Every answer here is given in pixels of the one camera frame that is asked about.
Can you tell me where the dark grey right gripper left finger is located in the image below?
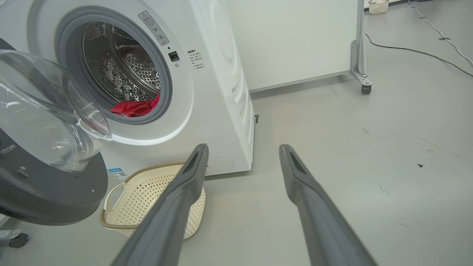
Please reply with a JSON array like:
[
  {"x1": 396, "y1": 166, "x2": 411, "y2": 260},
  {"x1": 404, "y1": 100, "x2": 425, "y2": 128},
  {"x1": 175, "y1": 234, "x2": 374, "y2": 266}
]
[{"x1": 111, "y1": 144, "x2": 210, "y2": 266}]

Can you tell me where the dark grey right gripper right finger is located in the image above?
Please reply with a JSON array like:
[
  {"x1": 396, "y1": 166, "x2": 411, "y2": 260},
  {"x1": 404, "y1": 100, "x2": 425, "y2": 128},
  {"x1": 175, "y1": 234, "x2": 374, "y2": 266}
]
[{"x1": 279, "y1": 144, "x2": 378, "y2": 266}]

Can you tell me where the red white garment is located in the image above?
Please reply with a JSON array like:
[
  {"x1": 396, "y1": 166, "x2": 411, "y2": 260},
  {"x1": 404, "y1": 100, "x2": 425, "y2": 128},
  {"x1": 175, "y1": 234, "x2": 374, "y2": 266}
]
[{"x1": 110, "y1": 93, "x2": 161, "y2": 117}]

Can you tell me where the black round glass washer door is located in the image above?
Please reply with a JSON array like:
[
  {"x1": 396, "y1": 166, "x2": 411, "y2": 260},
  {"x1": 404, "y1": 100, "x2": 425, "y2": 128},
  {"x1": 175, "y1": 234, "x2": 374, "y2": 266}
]
[{"x1": 0, "y1": 39, "x2": 112, "y2": 226}]

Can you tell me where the cream perforated laundry basket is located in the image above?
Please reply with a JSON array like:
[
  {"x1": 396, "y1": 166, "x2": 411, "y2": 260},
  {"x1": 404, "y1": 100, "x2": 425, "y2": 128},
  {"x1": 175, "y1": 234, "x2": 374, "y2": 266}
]
[{"x1": 99, "y1": 162, "x2": 206, "y2": 240}]

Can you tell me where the white front-load washing machine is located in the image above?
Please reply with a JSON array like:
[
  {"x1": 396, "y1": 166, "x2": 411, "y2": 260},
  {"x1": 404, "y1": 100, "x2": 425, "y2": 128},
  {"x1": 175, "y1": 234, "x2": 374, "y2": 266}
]
[{"x1": 0, "y1": 0, "x2": 255, "y2": 182}]

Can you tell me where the small cream background basket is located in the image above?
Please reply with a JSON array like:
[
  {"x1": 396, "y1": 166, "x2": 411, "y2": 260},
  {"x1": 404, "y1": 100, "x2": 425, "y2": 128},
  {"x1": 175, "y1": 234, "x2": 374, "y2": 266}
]
[{"x1": 368, "y1": 0, "x2": 390, "y2": 15}]

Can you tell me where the blue energy label sticker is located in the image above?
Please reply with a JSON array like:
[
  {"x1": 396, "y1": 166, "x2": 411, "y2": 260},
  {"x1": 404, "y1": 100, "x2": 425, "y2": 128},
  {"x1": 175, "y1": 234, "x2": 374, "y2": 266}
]
[{"x1": 108, "y1": 168, "x2": 129, "y2": 182}]

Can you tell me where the grey stand with caster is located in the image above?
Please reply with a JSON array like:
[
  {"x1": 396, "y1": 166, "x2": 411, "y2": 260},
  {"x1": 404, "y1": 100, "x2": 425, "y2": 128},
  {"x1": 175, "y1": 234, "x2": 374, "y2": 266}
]
[{"x1": 0, "y1": 216, "x2": 29, "y2": 249}]

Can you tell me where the grey warning label sticker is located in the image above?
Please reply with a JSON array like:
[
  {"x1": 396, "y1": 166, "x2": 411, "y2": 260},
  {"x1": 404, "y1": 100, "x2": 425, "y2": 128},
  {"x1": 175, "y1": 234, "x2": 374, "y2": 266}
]
[{"x1": 138, "y1": 10, "x2": 170, "y2": 46}]

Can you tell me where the black floor cable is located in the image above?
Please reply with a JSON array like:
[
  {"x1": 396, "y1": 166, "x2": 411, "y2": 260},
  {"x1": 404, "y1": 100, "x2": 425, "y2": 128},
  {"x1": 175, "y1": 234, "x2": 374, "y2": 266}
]
[{"x1": 365, "y1": 33, "x2": 473, "y2": 78}]

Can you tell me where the white floor cable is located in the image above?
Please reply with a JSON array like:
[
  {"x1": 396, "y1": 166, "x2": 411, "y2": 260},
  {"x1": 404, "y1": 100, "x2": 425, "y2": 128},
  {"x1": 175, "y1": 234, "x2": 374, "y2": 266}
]
[{"x1": 408, "y1": 0, "x2": 473, "y2": 67}]

